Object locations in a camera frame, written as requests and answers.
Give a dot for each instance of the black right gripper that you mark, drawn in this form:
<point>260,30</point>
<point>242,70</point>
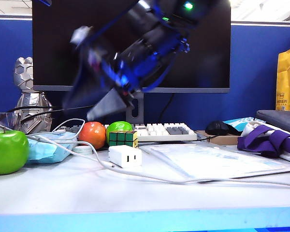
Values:
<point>113,72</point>

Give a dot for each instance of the rubiks cube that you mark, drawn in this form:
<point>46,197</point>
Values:
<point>122,137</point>

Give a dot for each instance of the white charger block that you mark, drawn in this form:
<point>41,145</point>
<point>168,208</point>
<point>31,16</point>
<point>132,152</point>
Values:
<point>118,154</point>

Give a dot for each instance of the black blue right robot arm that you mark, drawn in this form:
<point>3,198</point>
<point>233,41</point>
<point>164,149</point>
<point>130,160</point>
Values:
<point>159,31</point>

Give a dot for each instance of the small green apple with sticker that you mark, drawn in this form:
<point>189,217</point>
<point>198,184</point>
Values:
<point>119,126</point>

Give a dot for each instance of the grey monitor stand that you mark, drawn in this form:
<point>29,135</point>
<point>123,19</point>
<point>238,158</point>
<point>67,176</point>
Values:
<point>129,118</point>

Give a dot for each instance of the orange round fruit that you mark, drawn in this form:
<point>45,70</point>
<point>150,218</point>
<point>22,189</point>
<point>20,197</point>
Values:
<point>91,135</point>

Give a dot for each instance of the white tape roll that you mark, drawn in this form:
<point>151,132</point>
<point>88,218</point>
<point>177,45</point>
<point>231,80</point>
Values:
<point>82,150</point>

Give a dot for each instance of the white grey keyboard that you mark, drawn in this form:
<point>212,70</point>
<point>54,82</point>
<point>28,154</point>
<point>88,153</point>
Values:
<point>159,131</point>

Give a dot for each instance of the silver geometric figurine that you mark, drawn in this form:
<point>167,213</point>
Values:
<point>26,72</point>

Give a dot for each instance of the blue wet wipes pack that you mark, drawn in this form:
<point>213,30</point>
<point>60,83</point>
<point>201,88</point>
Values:
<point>46,152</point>

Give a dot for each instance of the clear glass container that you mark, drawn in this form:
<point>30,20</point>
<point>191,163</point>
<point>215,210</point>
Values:
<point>4,118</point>

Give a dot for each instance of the large green apple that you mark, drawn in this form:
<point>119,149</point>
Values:
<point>7,152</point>

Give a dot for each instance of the black computer monitor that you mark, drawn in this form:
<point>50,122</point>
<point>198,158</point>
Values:
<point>203,60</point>

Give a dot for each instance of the black computer mouse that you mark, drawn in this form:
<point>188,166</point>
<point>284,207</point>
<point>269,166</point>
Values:
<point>216,128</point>

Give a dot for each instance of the clear plastic document sleeve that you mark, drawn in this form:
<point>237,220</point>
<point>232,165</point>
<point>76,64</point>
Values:
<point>207,162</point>

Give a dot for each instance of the brown cardboard box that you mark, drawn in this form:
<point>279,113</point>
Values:
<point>222,140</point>

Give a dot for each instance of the blue white snack packet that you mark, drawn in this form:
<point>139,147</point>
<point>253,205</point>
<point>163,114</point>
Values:
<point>239,122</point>

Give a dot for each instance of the blue cubicle partition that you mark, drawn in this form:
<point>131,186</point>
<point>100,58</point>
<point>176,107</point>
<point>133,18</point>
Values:
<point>253,72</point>

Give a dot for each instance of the purple cloth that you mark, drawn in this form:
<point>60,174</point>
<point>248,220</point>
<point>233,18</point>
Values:
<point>256,141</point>

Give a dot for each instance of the dark grey laptop sleeve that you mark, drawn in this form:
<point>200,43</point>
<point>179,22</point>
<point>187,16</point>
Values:
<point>280,119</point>

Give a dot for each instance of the yellow paper bag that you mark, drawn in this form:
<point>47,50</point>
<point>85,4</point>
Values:
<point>287,84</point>

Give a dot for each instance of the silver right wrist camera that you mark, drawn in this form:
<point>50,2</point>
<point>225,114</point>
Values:
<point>80,36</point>

